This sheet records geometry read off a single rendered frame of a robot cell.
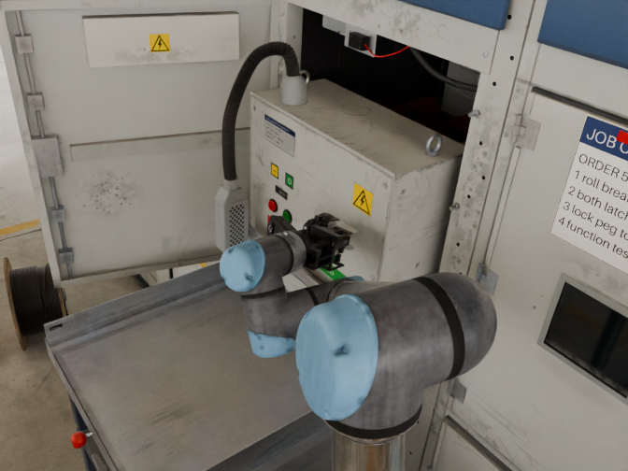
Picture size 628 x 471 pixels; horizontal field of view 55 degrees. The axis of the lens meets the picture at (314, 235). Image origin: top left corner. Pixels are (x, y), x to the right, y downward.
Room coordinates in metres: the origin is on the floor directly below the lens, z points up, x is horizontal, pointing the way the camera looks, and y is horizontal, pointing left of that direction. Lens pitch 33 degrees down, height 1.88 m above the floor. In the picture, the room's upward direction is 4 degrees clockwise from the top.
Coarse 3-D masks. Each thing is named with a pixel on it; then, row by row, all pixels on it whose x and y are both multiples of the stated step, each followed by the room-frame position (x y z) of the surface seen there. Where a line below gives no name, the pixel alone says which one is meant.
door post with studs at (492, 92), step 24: (528, 0) 0.99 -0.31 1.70; (504, 48) 1.01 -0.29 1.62; (480, 72) 1.04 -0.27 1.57; (504, 72) 1.00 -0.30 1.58; (480, 96) 1.04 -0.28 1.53; (504, 96) 1.00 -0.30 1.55; (480, 120) 1.02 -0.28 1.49; (480, 144) 1.01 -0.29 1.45; (480, 168) 1.01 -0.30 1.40; (456, 192) 1.04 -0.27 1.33; (480, 192) 1.00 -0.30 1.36; (456, 216) 1.03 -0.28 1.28; (456, 240) 1.02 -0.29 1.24; (456, 264) 1.01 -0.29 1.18; (432, 408) 0.99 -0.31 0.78; (408, 456) 1.02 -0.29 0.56
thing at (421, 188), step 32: (256, 96) 1.34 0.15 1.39; (320, 96) 1.36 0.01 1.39; (352, 96) 1.38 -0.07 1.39; (320, 128) 1.16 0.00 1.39; (352, 128) 1.19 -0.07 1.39; (384, 128) 1.20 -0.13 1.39; (416, 128) 1.21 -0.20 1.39; (384, 160) 1.04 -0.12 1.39; (416, 160) 1.05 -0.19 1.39; (448, 160) 1.07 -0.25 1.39; (416, 192) 1.02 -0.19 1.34; (448, 192) 1.08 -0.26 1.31; (416, 224) 1.03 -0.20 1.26; (448, 224) 1.10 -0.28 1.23; (384, 256) 0.98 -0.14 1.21; (416, 256) 1.04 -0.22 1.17
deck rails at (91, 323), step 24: (216, 264) 1.33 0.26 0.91; (168, 288) 1.23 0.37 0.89; (192, 288) 1.28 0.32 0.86; (216, 288) 1.30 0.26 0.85; (96, 312) 1.11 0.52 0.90; (120, 312) 1.15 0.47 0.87; (144, 312) 1.18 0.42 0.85; (48, 336) 1.04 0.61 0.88; (72, 336) 1.07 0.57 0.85; (96, 336) 1.08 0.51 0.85; (288, 432) 0.80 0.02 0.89; (312, 432) 0.84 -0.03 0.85; (240, 456) 0.73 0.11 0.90; (264, 456) 0.77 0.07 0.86
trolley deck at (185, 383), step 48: (144, 336) 1.09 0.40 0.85; (192, 336) 1.11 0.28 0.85; (240, 336) 1.12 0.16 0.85; (96, 384) 0.93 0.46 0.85; (144, 384) 0.94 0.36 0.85; (192, 384) 0.95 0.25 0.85; (240, 384) 0.96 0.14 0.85; (288, 384) 0.97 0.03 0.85; (96, 432) 0.80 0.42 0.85; (144, 432) 0.81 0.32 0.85; (192, 432) 0.82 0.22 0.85; (240, 432) 0.83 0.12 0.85
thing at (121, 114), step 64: (0, 0) 1.27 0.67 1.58; (64, 0) 1.32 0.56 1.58; (128, 0) 1.37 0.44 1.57; (192, 0) 1.43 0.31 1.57; (256, 0) 1.49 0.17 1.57; (64, 64) 1.34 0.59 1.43; (128, 64) 1.36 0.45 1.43; (192, 64) 1.45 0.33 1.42; (64, 128) 1.33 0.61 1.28; (128, 128) 1.38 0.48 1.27; (192, 128) 1.45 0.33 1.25; (64, 192) 1.32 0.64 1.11; (128, 192) 1.38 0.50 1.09; (192, 192) 1.44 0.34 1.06; (64, 256) 1.28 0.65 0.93; (128, 256) 1.37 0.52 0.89; (192, 256) 1.44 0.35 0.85
